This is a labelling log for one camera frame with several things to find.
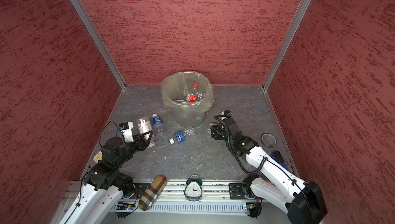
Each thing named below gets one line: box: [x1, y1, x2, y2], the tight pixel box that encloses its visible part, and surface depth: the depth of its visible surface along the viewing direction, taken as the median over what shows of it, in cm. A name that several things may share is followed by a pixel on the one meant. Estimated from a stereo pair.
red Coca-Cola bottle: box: [186, 82, 199, 103], surface depth 93 cm
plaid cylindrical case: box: [138, 174, 168, 211], surface depth 72 cm
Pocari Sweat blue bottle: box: [169, 127, 195, 145], surface depth 89 cm
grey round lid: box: [260, 132, 278, 148], surface depth 96 cm
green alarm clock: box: [184, 174, 203, 202], surface depth 73 cm
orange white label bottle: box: [136, 118, 153, 141], surface depth 73 cm
